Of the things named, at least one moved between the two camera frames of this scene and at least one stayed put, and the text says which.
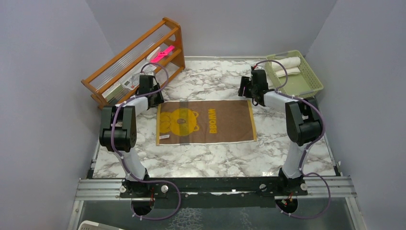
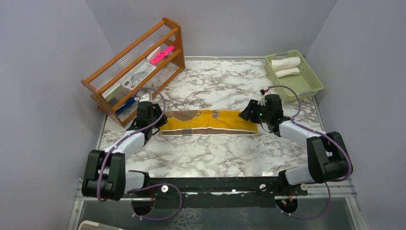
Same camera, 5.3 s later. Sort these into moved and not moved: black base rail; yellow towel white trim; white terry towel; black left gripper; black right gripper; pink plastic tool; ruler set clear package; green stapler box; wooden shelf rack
Moved: black right gripper; black left gripper; yellow towel white trim
Not moved: white terry towel; pink plastic tool; wooden shelf rack; green stapler box; ruler set clear package; black base rail
